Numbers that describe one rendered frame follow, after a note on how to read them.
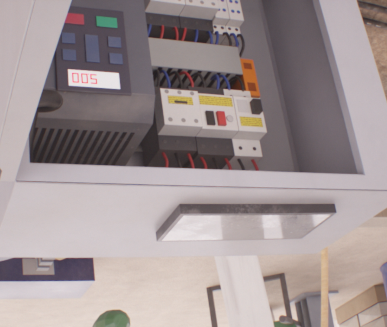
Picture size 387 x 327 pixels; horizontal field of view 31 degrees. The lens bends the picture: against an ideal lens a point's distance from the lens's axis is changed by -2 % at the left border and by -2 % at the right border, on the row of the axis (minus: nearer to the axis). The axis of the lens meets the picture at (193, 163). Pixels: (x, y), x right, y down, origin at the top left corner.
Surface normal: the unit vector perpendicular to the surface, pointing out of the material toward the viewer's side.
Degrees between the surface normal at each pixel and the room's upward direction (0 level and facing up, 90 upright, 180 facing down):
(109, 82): 90
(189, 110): 90
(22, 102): 0
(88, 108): 25
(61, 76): 90
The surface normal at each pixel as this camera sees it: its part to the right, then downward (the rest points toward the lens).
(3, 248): 0.13, 0.91
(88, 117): 0.27, 0.64
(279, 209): 0.33, -0.43
